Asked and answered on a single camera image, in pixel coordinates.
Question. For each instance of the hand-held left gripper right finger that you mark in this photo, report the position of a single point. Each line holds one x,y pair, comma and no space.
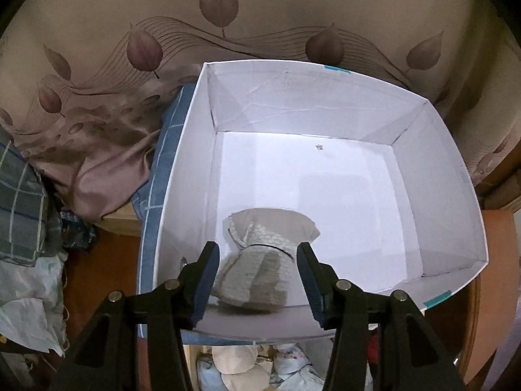
311,289

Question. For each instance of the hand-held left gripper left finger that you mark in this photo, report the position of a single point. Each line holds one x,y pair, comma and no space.
203,285

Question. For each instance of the grey patterned underwear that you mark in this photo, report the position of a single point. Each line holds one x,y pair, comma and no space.
260,269

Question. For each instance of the pale floral underwear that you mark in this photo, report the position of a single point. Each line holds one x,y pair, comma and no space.
291,360

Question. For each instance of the beige underwear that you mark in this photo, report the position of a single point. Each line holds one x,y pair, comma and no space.
240,368

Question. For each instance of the white cardboard box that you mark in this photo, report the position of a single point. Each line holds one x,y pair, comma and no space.
325,179

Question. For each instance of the beige cardboard box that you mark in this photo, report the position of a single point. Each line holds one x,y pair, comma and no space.
122,222

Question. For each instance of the dark blue packet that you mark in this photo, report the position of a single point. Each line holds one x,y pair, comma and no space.
77,232

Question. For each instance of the white crumpled fabric pile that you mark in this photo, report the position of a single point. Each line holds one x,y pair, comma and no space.
28,305

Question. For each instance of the grey plaid cloth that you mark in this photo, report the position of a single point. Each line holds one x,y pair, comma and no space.
20,211

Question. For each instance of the leaf printed beige cloth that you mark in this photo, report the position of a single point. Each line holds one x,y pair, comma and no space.
122,89

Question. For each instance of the brown wooden furniture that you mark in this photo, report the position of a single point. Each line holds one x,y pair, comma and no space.
502,183

